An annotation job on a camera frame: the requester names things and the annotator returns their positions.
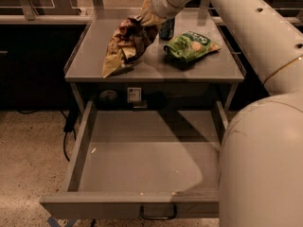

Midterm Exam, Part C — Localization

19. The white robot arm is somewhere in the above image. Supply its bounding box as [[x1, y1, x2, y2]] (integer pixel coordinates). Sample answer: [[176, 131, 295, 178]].
[[143, 0, 303, 227]]

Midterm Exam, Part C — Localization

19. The black floor cable left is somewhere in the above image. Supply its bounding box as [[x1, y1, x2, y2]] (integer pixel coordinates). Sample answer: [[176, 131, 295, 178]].
[[16, 109, 79, 163]]

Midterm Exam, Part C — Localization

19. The black drawer handle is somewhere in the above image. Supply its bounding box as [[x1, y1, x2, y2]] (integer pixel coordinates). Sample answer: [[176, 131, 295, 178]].
[[139, 205, 178, 220]]

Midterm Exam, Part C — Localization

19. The blue soda can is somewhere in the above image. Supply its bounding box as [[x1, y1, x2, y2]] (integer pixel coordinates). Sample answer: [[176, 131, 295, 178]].
[[159, 18, 175, 41]]

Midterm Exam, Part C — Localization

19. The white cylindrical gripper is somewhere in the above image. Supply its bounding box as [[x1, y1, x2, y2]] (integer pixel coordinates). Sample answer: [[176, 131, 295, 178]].
[[139, 0, 191, 26]]

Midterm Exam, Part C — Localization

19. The brown chip bag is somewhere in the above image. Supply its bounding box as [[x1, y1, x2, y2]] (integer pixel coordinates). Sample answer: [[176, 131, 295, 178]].
[[102, 17, 161, 78]]

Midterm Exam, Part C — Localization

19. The green chip bag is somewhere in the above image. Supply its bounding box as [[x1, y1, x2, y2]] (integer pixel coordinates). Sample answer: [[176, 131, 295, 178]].
[[164, 31, 221, 62]]

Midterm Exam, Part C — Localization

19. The grey metal cabinet counter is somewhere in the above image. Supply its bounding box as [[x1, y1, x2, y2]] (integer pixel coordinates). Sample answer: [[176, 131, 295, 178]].
[[63, 7, 247, 112]]

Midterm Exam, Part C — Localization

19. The grey open drawer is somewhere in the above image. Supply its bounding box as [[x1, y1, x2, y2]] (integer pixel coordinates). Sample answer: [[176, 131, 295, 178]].
[[40, 102, 228, 219]]

